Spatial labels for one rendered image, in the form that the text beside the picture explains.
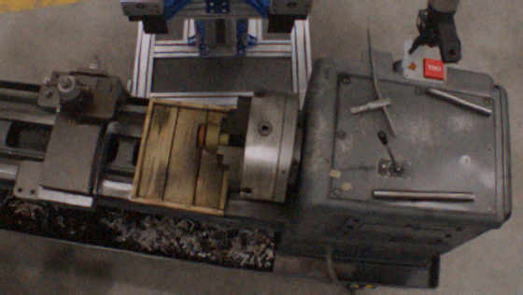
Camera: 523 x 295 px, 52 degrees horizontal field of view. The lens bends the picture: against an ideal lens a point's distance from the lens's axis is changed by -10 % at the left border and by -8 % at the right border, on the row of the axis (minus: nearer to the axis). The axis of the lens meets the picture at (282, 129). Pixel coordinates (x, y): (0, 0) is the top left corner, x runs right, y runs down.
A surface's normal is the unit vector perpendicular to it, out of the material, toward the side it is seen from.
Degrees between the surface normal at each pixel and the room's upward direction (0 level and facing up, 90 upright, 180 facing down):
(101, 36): 0
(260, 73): 0
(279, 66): 0
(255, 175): 53
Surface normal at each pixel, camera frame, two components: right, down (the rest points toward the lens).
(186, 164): 0.07, -0.37
